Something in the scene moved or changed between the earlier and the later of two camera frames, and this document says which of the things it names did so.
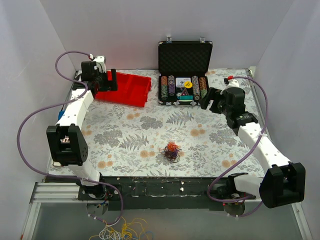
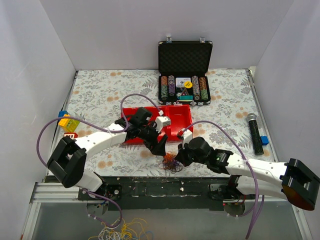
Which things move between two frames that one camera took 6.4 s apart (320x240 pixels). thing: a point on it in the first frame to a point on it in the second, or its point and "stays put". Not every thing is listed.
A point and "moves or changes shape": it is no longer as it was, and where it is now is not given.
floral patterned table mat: x=162 y=138 stays put
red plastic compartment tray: x=132 y=90 to x=138 y=120
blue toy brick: x=60 y=114 stays put
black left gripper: x=107 y=81 to x=152 y=137
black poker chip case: x=183 y=68 stays put
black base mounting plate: x=129 y=193 stays put
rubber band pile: x=171 y=151 moves or changes shape
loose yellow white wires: x=131 y=229 stays put
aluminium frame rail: x=56 y=192 stays put
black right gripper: x=213 y=99 to x=185 y=155
